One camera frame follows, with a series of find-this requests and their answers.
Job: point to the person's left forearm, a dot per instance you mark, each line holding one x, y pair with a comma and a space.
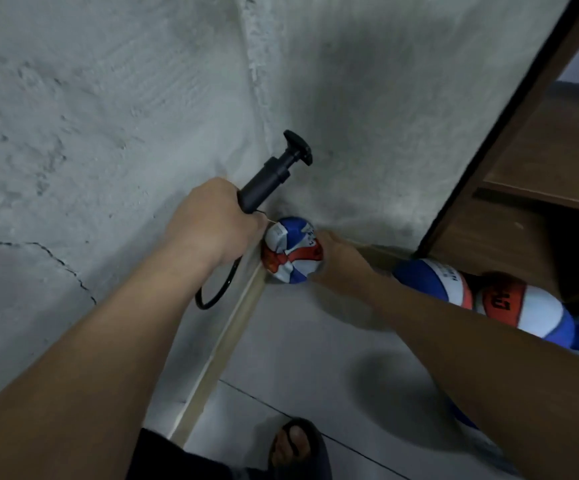
70, 385

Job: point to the brown wooden cubby shelf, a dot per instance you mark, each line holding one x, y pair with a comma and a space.
559, 165

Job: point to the black sandal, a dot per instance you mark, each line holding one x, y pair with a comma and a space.
315, 445

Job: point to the person's left hand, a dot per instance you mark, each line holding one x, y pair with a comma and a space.
215, 225

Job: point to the beige baseboard strip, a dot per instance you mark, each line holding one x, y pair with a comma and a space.
384, 257
220, 350

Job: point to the black hand pump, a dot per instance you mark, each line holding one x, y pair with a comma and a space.
269, 177

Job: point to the person's left foot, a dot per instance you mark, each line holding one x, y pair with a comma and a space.
289, 450

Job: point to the person's right hand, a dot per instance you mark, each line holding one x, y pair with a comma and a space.
345, 265

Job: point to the person's right forearm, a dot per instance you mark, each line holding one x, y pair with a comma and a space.
499, 365

